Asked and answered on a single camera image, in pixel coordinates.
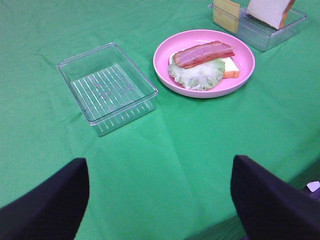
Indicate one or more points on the pink round plate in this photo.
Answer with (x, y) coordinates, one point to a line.
(244, 59)

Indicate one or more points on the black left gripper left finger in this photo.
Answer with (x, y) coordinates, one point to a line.
(51, 211)

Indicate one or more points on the bacon strip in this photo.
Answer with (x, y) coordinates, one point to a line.
(199, 54)

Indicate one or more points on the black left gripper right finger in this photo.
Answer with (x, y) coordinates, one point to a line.
(269, 208)

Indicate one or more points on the green lettuce leaf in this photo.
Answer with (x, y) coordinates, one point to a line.
(198, 84)

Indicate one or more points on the clear plastic container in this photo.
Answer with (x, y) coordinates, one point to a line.
(262, 36)
(109, 88)

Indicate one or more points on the bread slice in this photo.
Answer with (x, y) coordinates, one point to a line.
(231, 68)
(272, 12)

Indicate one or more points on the right clear plastic container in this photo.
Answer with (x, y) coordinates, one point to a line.
(262, 36)

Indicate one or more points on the white object beyond table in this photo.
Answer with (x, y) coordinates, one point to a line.
(313, 186)

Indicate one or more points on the yellow cheese slice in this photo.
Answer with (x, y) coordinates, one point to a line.
(226, 14)

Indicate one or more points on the left clear plastic container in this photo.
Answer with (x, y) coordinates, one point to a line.
(109, 88)

